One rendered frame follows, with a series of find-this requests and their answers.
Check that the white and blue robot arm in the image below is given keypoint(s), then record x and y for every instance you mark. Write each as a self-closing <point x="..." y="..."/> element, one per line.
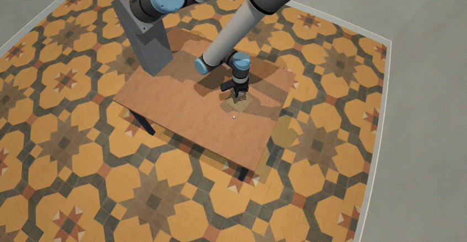
<point x="221" y="50"/>

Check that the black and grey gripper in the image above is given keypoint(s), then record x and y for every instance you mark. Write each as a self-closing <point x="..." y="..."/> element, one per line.
<point x="241" y="87"/>

